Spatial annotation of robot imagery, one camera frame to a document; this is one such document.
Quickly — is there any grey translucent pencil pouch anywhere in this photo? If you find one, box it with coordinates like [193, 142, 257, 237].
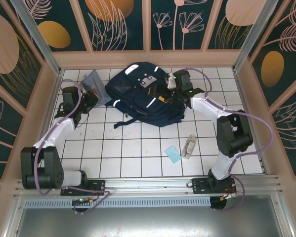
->
[80, 70, 112, 108]

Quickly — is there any navy blue backpack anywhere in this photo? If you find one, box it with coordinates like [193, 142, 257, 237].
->
[104, 61, 185, 129]

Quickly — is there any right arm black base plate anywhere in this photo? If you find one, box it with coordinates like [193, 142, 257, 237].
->
[191, 177, 237, 195]

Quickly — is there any grey metal panel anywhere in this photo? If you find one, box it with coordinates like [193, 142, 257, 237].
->
[14, 195, 296, 237]

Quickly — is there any slotted grey cable duct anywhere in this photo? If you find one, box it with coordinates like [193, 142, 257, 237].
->
[24, 197, 212, 208]

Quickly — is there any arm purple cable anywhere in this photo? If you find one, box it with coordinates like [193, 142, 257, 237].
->
[187, 68, 273, 213]
[34, 79, 111, 215]

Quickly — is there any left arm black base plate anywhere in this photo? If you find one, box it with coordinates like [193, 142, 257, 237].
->
[60, 179, 106, 197]

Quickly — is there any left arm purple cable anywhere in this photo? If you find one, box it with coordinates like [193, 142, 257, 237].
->
[34, 79, 111, 215]

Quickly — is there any aluminium frame post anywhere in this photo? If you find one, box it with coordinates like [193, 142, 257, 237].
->
[10, 0, 64, 76]
[233, 0, 279, 73]

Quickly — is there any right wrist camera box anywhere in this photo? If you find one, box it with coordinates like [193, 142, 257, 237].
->
[163, 72, 178, 90]

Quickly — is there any small circuit board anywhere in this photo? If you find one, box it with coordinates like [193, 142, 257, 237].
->
[72, 197, 96, 206]

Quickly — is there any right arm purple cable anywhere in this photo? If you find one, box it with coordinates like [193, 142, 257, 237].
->
[187, 68, 273, 213]

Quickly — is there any light blue card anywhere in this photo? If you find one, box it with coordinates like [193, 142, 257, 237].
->
[164, 145, 183, 164]

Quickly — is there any aluminium mounting rail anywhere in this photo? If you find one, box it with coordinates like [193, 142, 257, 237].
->
[13, 174, 284, 198]

